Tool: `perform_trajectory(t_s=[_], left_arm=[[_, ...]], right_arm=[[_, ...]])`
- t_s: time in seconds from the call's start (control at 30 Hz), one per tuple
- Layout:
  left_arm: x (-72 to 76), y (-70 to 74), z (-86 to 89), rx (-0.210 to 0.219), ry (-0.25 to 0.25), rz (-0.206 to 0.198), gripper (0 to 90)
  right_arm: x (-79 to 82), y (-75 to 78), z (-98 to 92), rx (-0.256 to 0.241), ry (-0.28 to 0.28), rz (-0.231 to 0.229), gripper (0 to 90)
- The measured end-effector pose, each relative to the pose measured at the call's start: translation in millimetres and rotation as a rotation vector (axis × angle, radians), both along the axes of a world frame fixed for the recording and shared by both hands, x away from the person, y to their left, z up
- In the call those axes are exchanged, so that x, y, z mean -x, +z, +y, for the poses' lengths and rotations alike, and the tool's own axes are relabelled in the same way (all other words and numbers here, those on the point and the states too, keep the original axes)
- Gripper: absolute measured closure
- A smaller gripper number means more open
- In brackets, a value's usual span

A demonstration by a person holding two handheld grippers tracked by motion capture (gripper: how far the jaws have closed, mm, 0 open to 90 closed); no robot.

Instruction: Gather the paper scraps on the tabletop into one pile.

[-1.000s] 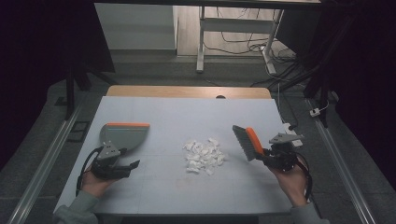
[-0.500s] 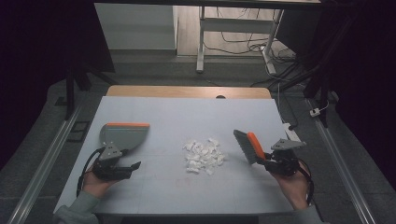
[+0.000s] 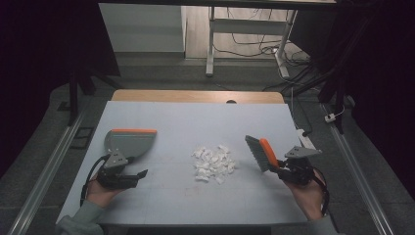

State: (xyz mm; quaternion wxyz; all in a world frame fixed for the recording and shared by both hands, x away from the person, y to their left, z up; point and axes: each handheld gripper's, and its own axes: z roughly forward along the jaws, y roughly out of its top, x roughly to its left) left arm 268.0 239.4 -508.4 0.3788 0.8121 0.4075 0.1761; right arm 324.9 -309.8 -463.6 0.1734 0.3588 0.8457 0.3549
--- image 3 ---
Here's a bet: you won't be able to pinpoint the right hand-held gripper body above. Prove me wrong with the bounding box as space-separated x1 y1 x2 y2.
284 146 322 186

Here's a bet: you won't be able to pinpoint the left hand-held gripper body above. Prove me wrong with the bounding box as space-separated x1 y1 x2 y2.
96 149 130 190

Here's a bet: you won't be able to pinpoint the orange brush with grey bristles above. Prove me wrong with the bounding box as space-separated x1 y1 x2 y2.
245 135 281 173

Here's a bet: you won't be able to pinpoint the white paper scraps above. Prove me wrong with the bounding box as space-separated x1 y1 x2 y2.
191 144 237 185

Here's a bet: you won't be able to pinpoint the person's right hand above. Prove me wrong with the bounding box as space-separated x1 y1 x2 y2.
285 170 325 222

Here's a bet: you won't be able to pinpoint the person's left hand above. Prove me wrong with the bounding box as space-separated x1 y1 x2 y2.
86 174 123 209

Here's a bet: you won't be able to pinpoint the white power strip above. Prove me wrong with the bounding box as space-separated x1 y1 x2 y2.
296 128 318 151

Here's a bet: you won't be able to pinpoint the grey dustpan with orange edge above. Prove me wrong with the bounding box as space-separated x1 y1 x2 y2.
104 128 159 161

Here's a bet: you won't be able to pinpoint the black metal stand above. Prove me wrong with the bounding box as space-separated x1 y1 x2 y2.
67 58 121 126
317 19 370 135

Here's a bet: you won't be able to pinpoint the pale grey table mat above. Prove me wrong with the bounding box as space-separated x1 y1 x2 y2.
56 100 309 226

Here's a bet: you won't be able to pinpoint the wooden table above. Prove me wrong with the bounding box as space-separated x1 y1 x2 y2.
111 89 286 105

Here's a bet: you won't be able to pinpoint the white cabinet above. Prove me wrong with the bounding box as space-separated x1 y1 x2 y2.
98 3 187 53

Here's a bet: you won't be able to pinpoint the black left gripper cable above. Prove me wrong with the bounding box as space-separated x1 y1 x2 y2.
80 155 111 208

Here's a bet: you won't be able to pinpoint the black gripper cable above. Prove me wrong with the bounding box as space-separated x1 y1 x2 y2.
312 166 331 216
80 155 111 208

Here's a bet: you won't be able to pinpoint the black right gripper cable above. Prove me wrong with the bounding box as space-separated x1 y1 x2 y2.
312 166 331 216

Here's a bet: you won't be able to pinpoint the black rectangular floor frame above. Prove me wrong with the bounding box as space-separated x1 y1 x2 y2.
69 126 96 151

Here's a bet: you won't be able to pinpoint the metal floor rail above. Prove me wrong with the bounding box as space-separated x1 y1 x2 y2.
321 102 395 235
8 107 87 235

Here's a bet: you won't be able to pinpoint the tangle of black floor cables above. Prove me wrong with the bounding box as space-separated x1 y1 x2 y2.
213 8 314 94

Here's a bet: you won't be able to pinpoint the white desk frame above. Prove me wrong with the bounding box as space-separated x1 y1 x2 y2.
205 6 299 78

